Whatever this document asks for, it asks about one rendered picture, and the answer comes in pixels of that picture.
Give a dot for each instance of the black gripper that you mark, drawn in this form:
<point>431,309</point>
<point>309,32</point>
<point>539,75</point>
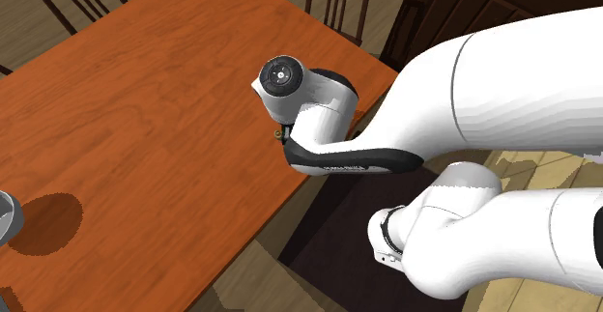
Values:
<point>286,131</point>

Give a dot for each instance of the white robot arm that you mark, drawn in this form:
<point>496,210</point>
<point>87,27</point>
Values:
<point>508,94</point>

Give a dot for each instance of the dark robot stand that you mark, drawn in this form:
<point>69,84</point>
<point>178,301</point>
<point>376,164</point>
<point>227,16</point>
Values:
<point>339,254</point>

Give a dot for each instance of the orange-brown wooden table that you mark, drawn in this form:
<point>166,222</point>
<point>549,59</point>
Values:
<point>141,113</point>

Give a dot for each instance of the dark wooden chair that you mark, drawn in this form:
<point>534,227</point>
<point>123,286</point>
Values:
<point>363,5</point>
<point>3,70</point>
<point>55,1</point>

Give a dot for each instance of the dark wooden cabinet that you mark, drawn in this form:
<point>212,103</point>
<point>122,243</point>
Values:
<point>476,5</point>

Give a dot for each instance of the grey metal bowl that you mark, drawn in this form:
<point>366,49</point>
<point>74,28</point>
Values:
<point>8,217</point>

